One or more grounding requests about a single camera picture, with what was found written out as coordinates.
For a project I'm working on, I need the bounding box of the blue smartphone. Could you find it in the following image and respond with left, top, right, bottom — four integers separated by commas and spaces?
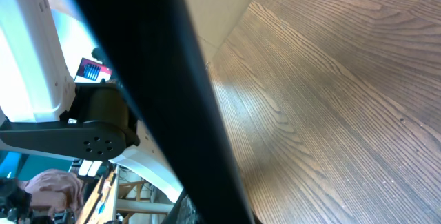
73, 0, 256, 223

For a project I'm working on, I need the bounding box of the brown cardboard backdrop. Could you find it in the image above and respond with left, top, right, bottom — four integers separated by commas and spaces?
185, 0, 252, 63

